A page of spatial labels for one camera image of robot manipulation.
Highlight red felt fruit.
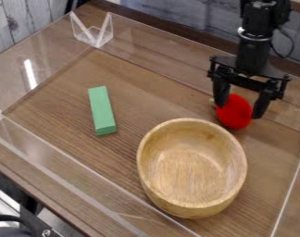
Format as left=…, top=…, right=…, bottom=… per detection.
left=209, top=94, right=253, bottom=130

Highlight black cable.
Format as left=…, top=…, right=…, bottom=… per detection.
left=0, top=213, right=31, bottom=237

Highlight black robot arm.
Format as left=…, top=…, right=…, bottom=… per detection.
left=209, top=0, right=294, bottom=119

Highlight black metal bracket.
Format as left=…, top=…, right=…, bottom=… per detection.
left=19, top=206, right=63, bottom=237

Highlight green rectangular block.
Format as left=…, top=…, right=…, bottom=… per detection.
left=88, top=86, right=116, bottom=136

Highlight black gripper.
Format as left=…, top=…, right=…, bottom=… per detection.
left=207, top=56, right=291, bottom=119

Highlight wooden bowl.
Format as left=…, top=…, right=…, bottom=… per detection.
left=136, top=118, right=247, bottom=218

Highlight clear acrylic tray walls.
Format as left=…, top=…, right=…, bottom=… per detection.
left=0, top=6, right=300, bottom=237

